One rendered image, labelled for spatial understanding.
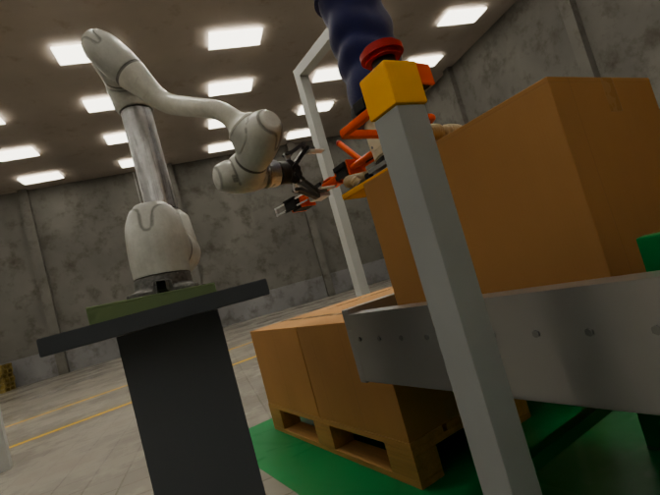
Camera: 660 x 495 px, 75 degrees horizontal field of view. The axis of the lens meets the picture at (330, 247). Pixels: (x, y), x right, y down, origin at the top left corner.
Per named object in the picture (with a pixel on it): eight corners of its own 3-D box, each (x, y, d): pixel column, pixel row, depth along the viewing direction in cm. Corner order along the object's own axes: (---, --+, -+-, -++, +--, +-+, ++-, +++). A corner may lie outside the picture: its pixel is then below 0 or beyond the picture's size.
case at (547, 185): (707, 247, 95) (648, 77, 98) (617, 294, 74) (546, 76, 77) (489, 282, 146) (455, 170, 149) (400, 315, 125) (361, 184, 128)
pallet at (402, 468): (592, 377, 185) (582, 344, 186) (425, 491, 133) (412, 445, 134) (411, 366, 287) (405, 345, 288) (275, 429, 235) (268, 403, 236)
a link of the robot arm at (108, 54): (139, 49, 130) (153, 74, 143) (95, 9, 130) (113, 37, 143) (107, 78, 128) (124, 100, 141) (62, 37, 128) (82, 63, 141)
